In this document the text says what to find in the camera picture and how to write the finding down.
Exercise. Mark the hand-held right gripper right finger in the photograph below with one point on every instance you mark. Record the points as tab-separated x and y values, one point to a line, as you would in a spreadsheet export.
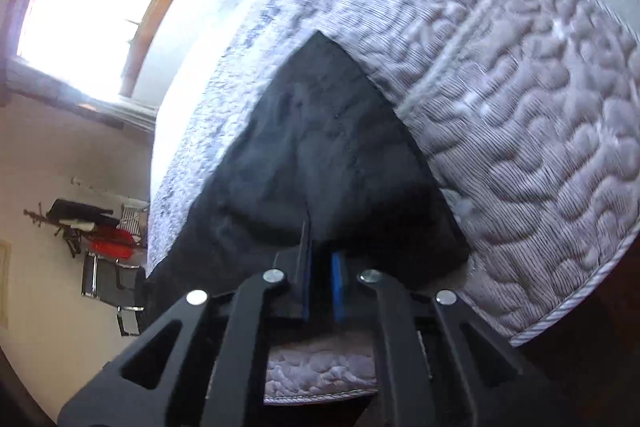
340	287

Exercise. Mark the grey quilted bedspread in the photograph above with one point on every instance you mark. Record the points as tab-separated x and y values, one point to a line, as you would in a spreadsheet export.
500	107

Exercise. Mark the black bag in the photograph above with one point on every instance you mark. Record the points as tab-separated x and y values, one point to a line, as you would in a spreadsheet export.
75	209

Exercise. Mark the striped cloth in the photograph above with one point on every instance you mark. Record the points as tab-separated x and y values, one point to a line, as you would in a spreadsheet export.
134	216

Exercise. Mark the black pants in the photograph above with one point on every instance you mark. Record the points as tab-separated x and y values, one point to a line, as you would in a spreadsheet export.
320	147

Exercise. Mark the wooden framed window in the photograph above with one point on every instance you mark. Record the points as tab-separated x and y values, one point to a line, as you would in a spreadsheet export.
90	7

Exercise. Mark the grey folded roman shade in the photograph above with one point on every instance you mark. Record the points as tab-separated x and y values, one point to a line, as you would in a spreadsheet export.
100	104

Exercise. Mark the black metal chair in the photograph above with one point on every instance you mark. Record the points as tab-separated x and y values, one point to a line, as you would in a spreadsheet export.
112	282

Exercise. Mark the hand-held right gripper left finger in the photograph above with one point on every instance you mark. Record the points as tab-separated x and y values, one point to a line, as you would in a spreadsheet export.
306	287

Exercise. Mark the red garment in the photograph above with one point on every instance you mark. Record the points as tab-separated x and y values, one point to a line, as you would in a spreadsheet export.
112	239

